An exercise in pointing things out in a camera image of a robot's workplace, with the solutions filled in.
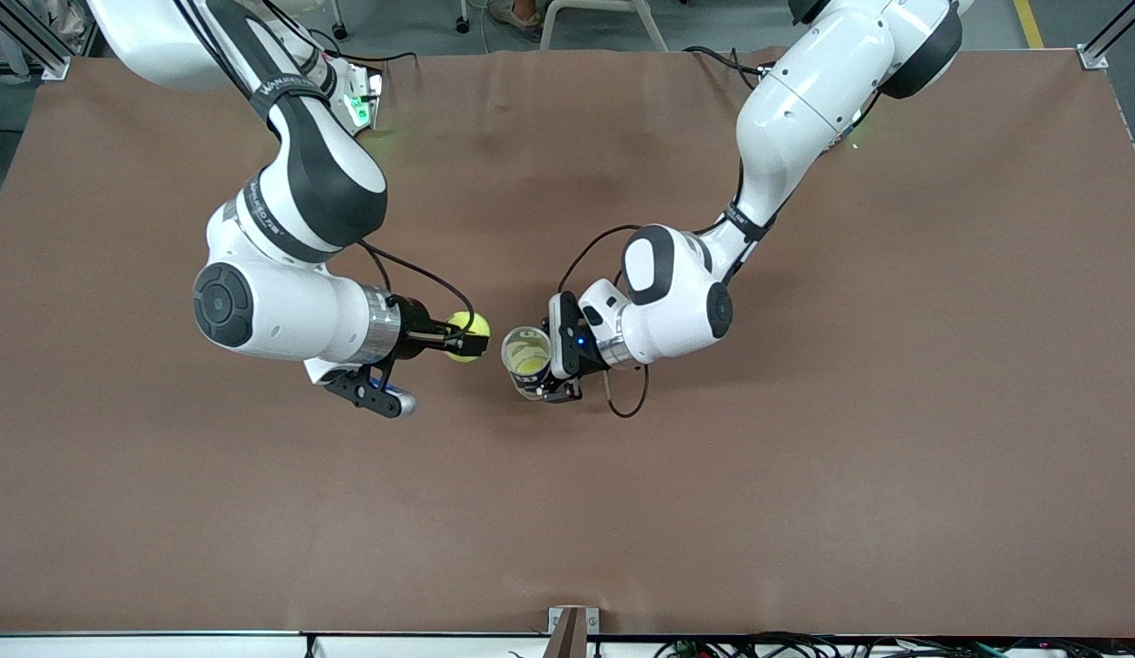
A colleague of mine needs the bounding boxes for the clear tennis ball can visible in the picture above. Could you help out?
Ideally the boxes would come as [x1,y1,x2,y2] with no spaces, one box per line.
[500,325,557,403]

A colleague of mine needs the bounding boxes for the brown table cover sheet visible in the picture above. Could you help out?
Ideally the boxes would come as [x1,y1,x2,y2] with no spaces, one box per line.
[0,48,1135,638]

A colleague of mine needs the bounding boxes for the person's foot in sandal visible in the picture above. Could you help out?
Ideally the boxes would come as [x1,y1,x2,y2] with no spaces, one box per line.
[490,0,541,44]

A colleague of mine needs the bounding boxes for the white stool legs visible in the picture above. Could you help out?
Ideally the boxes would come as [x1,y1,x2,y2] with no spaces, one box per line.
[538,0,669,52]

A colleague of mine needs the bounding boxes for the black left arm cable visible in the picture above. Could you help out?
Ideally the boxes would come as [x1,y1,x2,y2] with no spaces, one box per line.
[558,174,779,419]

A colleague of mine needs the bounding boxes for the metal table edge bracket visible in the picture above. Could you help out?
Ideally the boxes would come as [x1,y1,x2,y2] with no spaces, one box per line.
[547,606,601,658]

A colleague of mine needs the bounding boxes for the tangled black cable bundle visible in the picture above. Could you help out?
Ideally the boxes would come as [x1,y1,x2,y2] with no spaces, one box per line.
[654,632,1135,658]

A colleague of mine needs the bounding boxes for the aluminium frame profile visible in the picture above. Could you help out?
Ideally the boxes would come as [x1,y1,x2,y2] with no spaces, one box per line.
[1077,0,1135,72]
[0,7,71,81]

